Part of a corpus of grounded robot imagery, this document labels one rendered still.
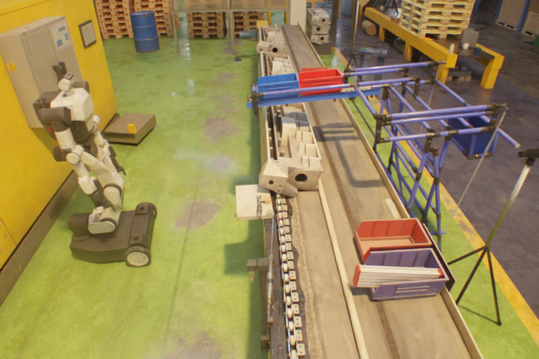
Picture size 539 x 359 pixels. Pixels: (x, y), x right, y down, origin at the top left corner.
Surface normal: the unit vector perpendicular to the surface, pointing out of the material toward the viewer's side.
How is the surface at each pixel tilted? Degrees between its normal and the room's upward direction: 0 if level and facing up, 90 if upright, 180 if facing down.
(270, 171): 38
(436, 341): 0
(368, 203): 0
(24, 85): 90
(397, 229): 88
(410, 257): 88
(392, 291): 92
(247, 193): 0
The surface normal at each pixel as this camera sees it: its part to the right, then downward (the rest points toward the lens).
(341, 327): 0.00, -0.84
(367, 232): 0.04, 0.51
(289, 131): 0.15, -0.21
